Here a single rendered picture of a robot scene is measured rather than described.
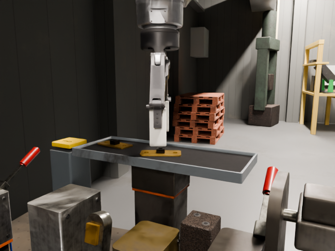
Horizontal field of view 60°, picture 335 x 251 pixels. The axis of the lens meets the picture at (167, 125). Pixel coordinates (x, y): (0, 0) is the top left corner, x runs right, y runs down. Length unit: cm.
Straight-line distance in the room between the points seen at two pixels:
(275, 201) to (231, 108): 870
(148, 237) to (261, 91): 738
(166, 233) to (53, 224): 18
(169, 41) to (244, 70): 842
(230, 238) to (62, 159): 44
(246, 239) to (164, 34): 37
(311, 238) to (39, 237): 41
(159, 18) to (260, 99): 727
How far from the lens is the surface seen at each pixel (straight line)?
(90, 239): 49
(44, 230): 54
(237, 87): 897
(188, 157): 58
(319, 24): 913
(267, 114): 784
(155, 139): 53
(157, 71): 51
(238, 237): 48
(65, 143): 74
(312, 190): 39
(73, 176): 74
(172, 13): 56
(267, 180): 54
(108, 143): 69
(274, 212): 36
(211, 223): 47
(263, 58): 778
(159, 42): 55
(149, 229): 49
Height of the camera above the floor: 132
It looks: 10 degrees down
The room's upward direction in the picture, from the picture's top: straight up
